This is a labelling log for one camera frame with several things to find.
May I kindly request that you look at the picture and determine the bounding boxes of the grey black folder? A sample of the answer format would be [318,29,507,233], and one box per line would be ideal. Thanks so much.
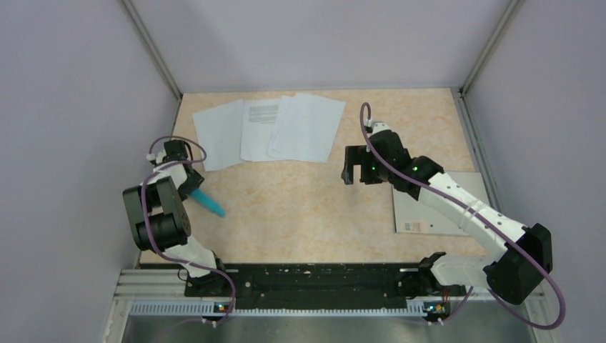
[392,171,489,237]

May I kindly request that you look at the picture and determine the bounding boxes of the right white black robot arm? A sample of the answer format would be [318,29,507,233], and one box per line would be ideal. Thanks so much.
[342,129,554,304]

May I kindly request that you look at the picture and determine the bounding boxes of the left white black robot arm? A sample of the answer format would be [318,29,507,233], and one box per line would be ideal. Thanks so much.
[122,136,230,297]

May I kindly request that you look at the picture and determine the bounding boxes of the top right paper sheet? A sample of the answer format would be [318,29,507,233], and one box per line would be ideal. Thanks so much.
[274,93,345,163]

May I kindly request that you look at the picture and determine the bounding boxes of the cyan marker pen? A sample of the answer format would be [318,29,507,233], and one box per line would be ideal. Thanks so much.
[190,189,226,218]

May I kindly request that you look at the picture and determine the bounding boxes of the lower right paper sheet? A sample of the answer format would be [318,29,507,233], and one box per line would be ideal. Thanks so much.
[267,96,294,160]

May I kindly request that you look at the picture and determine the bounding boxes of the printed white paper sheet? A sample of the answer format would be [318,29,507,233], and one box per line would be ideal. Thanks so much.
[240,99,280,162]

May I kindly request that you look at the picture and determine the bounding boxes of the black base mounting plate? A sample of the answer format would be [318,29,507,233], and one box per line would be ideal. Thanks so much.
[184,263,466,310]

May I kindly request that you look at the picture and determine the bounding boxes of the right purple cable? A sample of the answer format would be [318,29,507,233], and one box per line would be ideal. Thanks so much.
[359,101,567,331]

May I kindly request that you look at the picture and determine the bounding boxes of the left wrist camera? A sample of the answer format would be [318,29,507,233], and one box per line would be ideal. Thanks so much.
[146,149,167,166]

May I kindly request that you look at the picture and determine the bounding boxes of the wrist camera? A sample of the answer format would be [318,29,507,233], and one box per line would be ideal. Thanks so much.
[146,149,167,166]
[364,121,391,137]

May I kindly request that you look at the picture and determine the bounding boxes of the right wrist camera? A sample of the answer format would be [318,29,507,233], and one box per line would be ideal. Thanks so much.
[364,121,391,137]

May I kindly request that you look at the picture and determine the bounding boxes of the aluminium rail frame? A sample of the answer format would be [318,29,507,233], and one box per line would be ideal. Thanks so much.
[103,269,560,342]

